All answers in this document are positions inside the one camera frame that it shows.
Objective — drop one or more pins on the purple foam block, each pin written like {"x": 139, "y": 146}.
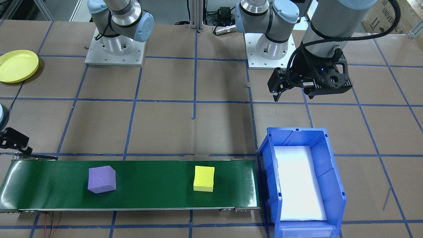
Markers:
{"x": 101, "y": 180}

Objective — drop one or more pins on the yellow foam block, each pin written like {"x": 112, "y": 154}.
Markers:
{"x": 204, "y": 178}

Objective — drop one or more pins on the light blue plate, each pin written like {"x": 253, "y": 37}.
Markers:
{"x": 1, "y": 114}

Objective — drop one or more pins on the yellow plate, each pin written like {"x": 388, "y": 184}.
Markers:
{"x": 16, "y": 66}

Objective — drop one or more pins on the blue plastic storage bin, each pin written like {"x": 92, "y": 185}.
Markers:
{"x": 330, "y": 165}

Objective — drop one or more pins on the black power adapter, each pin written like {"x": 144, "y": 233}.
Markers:
{"x": 225, "y": 13}

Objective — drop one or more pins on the white foam pad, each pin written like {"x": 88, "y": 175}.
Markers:
{"x": 297, "y": 185}

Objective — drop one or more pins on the cardboard box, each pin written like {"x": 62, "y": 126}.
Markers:
{"x": 406, "y": 19}

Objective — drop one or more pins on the green conveyor belt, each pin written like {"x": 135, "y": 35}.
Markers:
{"x": 148, "y": 185}

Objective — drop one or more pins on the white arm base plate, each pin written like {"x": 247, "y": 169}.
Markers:
{"x": 254, "y": 61}
{"x": 135, "y": 58}

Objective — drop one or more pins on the aluminium frame post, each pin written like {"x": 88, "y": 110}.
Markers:
{"x": 196, "y": 16}

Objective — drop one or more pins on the aluminium bracket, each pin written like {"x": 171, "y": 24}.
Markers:
{"x": 416, "y": 33}

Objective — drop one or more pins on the grey metal frame bar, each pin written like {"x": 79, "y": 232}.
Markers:
{"x": 41, "y": 8}
{"x": 75, "y": 10}

